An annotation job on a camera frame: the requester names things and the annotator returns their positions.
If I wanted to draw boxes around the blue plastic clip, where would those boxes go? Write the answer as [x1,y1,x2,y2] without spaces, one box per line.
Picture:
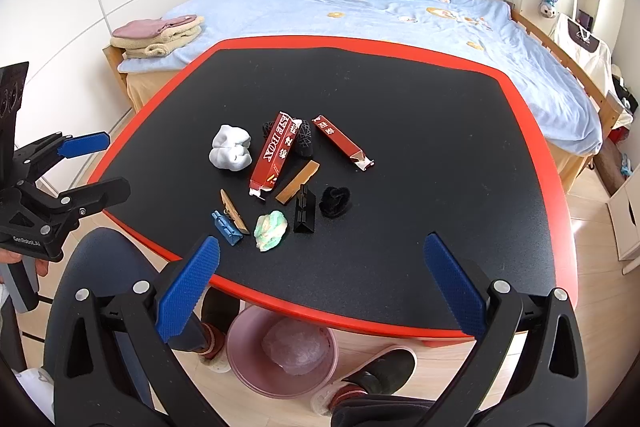
[212,210,243,246]

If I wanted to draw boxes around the black camera plate on gripper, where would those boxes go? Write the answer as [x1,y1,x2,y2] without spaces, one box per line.
[0,62,29,186]

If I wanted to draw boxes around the left slipper foot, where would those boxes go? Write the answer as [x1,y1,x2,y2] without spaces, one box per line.
[198,323,231,374]

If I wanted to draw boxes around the small red carton box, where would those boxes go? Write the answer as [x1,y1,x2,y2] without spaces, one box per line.
[312,115,374,171]

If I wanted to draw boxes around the black triangular box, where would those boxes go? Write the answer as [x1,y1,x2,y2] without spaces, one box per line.
[294,184,316,234]

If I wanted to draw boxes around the person's left hand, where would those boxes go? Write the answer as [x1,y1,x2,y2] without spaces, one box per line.
[0,249,49,277]

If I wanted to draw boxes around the slipper foot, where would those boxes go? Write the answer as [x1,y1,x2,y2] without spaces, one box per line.
[310,346,418,416]
[198,323,231,374]

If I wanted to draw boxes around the white tissue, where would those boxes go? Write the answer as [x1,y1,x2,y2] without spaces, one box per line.
[208,124,252,172]

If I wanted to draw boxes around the bed with blue sheet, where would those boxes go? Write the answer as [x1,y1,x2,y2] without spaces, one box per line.
[104,0,623,188]

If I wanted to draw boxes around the large red carton box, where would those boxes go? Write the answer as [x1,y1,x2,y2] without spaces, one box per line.
[248,112,302,199]

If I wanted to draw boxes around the pink trash bin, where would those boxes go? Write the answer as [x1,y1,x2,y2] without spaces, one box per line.
[226,306,340,399]

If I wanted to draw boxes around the tan wooden clothespin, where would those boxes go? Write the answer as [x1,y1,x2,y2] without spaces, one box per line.
[219,188,250,235]

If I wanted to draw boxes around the brown cardboard strip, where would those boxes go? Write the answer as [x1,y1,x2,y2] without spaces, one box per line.
[276,160,320,205]

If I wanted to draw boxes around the red and black table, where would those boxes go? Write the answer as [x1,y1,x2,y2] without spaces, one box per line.
[92,36,578,341]

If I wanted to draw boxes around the white tote bag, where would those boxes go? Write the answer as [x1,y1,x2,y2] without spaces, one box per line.
[552,13,613,95]

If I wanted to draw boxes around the person's left leg jeans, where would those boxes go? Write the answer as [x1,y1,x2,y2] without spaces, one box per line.
[43,228,240,385]

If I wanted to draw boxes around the right slipper foot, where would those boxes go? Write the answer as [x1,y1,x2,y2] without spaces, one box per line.
[310,346,418,416]

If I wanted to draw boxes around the folded towels stack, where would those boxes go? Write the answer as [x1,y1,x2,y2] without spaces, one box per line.
[111,14,204,58]

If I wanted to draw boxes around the green-white paper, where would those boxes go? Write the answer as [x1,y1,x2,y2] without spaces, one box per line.
[253,210,288,253]

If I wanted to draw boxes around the black heart-shaped piece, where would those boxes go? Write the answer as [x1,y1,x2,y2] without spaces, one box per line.
[319,186,352,219]

